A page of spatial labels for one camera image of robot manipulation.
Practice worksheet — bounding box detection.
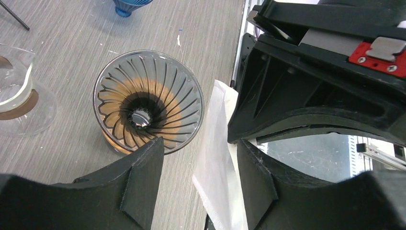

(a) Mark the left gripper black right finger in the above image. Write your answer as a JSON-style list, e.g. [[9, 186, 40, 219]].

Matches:
[[237, 139, 406, 230]]

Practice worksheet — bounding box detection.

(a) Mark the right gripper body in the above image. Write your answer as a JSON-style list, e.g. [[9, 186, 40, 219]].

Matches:
[[247, 0, 406, 92]]

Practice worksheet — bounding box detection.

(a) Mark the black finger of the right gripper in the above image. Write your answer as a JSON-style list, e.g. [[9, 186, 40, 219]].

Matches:
[[228, 39, 406, 146]]

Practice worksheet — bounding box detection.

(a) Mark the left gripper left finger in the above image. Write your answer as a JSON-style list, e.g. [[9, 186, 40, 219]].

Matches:
[[0, 138, 164, 230]]

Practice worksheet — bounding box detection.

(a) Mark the white paper coffee filter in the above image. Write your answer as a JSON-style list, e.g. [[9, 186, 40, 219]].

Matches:
[[192, 80, 248, 230]]

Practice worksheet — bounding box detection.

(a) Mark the grey ribbed dripper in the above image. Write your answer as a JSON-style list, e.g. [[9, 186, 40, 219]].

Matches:
[[93, 50, 204, 154]]

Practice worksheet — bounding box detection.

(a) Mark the glass carafe with wooden collar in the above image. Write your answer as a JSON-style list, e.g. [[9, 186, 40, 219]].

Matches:
[[0, 44, 57, 137]]

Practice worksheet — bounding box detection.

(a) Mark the blue ribbed dripper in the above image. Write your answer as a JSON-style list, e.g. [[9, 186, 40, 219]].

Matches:
[[113, 0, 152, 17]]

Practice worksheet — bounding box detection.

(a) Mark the black microphone tripod stand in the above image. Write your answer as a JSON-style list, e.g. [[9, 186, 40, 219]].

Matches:
[[0, 0, 30, 31]]

